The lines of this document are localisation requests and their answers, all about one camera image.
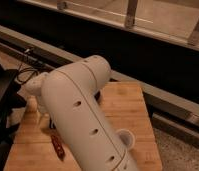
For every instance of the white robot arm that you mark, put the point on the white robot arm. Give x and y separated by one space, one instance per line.
67 94

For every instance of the white ceramic cup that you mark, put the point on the white ceramic cup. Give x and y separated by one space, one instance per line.
127 137

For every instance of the red brown folding knife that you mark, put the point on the red brown folding knife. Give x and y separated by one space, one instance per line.
58 147

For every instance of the black equipment at left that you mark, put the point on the black equipment at left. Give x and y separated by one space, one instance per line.
9 99

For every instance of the metal rail frame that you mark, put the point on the metal rail frame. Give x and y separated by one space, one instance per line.
154 42

